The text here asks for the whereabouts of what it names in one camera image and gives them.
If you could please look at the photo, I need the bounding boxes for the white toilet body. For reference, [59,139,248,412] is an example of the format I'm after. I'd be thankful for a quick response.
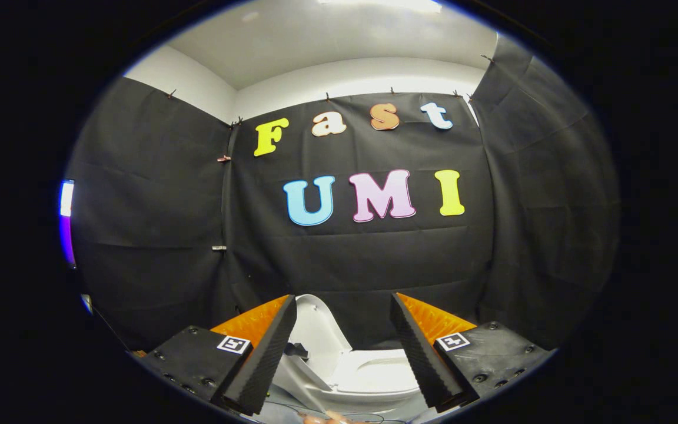
[270,347,429,414]

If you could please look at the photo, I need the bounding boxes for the black backdrop cloth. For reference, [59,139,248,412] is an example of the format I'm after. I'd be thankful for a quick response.
[64,34,620,355]

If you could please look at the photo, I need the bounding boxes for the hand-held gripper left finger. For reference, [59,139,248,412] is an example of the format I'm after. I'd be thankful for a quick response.
[138,294,298,416]

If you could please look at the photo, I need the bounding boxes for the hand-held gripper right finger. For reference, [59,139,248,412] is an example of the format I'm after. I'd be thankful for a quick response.
[388,292,553,413]

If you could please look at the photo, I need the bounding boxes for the glowing screen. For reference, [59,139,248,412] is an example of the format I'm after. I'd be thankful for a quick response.
[59,179,77,269]

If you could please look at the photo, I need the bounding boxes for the black cable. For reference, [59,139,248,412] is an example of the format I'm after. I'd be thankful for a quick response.
[267,400,388,424]

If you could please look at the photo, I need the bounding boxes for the white toilet lid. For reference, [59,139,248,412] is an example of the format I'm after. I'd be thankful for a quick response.
[288,294,353,380]

